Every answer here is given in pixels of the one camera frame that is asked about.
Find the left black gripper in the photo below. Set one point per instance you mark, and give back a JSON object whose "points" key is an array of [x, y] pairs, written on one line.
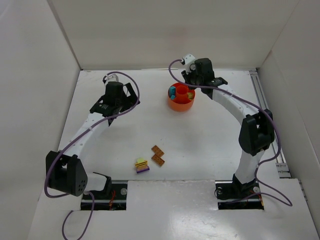
{"points": [[131, 94]]}

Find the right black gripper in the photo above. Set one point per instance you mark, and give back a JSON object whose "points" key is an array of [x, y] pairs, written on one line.
{"points": [[189, 77]]}

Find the light green sloped lego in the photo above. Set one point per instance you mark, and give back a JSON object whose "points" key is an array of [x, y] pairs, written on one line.
{"points": [[190, 95]]}

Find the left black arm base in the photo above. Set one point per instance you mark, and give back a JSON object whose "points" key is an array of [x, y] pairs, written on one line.
{"points": [[116, 200]]}

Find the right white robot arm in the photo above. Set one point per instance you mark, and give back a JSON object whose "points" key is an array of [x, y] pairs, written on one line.
{"points": [[256, 131]]}

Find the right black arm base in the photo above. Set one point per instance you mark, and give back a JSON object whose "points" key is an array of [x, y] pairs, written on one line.
{"points": [[229, 197]]}

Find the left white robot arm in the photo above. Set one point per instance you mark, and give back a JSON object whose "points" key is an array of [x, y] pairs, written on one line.
{"points": [[65, 171]]}

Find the orange round divided container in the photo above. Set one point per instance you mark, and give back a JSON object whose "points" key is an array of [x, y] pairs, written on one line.
{"points": [[181, 103]]}

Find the brown lego plate upper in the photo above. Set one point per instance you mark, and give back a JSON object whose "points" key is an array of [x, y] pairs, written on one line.
{"points": [[157, 151]]}

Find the brown lego plate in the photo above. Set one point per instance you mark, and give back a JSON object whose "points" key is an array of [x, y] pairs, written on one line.
{"points": [[157, 151], [158, 160]]}

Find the striped stacked lego figure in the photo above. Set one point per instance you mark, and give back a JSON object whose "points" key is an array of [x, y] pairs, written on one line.
{"points": [[141, 165]]}

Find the brown lego plate lower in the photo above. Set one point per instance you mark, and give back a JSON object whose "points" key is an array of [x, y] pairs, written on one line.
{"points": [[158, 160]]}

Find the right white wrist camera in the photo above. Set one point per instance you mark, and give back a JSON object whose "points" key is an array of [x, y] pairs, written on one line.
{"points": [[188, 61]]}

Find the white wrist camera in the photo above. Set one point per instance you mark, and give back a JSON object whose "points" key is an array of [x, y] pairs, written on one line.
{"points": [[188, 61], [110, 78]]}

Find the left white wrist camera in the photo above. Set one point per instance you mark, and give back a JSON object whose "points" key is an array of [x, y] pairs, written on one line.
{"points": [[110, 78]]}

